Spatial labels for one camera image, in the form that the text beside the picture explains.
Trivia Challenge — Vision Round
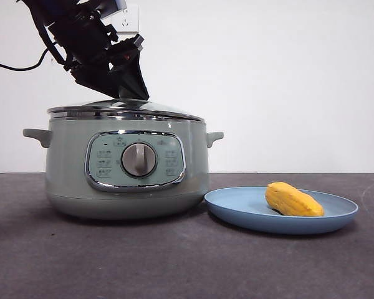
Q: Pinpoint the glass lid with green knob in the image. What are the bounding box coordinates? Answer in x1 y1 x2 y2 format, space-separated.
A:
47 97 205 124

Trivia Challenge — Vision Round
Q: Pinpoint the yellow corn cob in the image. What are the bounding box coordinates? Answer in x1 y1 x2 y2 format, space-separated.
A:
265 182 325 217

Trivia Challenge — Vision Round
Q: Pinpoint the pale green electric steamer pot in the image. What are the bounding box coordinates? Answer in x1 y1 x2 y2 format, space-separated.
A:
22 120 224 222

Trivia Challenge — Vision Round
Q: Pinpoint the blue round plate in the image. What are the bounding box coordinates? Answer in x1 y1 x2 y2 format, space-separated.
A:
204 186 360 235

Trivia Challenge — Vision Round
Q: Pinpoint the white wall socket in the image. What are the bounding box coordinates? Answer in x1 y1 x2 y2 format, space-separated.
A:
115 5 140 34

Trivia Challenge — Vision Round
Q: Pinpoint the black cable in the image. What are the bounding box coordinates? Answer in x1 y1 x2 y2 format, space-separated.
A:
0 46 52 72

